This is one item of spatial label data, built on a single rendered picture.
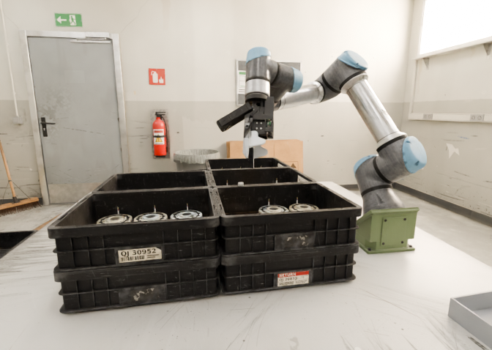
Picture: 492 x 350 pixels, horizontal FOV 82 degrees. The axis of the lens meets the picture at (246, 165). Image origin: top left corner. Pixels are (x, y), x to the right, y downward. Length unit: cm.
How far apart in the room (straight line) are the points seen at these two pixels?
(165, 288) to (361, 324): 49
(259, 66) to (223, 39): 316
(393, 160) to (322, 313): 58
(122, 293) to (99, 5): 376
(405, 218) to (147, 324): 87
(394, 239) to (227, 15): 349
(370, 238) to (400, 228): 12
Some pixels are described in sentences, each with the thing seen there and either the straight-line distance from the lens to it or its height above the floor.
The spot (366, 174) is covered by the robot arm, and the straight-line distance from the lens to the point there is 118.
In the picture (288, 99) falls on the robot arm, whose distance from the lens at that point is 108.
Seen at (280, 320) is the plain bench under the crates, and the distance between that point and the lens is 78.
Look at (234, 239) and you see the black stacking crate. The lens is 77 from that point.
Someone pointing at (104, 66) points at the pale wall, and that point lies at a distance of 408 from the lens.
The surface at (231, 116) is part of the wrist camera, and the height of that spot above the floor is 118.
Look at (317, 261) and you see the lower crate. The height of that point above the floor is 78.
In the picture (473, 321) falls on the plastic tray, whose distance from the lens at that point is 89.
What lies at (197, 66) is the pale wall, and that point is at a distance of 395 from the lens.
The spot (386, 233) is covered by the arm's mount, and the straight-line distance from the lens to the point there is 113.
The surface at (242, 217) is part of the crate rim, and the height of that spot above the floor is 93.
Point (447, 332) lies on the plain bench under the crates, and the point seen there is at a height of 70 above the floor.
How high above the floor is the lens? 119
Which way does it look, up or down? 11 degrees down
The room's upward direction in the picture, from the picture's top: straight up
